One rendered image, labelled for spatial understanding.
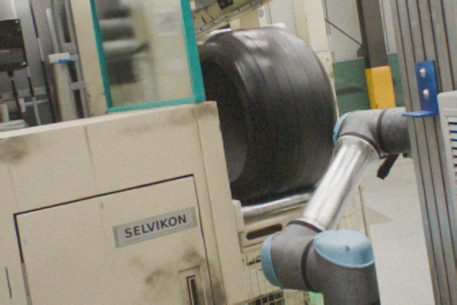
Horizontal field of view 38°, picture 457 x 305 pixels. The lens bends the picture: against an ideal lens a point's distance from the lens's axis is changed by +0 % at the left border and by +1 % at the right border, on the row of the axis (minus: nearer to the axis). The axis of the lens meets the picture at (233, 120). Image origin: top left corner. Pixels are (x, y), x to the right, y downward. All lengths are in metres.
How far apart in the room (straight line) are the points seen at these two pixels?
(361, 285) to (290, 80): 0.79
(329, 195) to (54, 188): 0.70
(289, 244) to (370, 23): 10.06
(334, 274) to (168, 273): 0.37
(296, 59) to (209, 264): 0.98
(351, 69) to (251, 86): 9.88
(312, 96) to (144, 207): 0.98
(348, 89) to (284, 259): 10.38
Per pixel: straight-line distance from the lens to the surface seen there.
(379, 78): 11.40
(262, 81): 1.95
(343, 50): 11.85
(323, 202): 1.55
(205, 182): 1.18
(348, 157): 1.63
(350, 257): 1.36
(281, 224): 2.09
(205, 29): 2.51
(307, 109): 1.99
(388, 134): 1.65
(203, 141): 1.17
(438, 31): 1.11
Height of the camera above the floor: 1.29
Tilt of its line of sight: 3 degrees down
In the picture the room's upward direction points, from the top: 9 degrees counter-clockwise
